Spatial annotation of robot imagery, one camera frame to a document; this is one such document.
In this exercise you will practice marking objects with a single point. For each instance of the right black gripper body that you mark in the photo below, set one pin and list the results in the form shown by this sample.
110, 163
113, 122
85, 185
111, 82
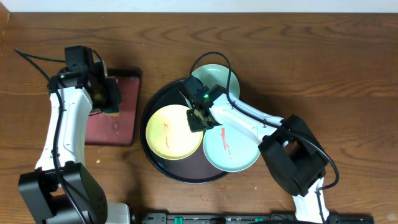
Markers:
197, 121

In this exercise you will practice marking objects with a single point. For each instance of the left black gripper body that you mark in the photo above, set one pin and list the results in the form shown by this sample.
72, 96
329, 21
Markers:
111, 97

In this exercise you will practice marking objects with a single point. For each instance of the green and yellow sponge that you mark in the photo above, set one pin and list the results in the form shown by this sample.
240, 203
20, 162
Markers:
112, 112

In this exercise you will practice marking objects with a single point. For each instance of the yellow plate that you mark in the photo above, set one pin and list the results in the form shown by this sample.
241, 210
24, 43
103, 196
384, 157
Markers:
168, 133

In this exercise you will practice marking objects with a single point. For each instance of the light blue plate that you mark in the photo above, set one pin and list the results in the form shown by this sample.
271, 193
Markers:
229, 150
210, 75

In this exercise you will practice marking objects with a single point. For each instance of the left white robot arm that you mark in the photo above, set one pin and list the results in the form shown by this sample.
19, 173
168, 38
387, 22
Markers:
91, 105

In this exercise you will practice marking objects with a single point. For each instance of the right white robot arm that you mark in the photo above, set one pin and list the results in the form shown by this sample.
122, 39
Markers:
292, 155

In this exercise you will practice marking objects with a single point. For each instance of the rectangular black tray red liner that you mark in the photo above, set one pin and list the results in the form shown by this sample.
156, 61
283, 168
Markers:
117, 129

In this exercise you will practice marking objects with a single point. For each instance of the round black tray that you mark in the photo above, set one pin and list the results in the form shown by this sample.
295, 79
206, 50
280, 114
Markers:
194, 169

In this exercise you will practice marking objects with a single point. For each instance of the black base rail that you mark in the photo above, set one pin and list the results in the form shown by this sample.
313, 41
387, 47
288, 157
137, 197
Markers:
163, 218

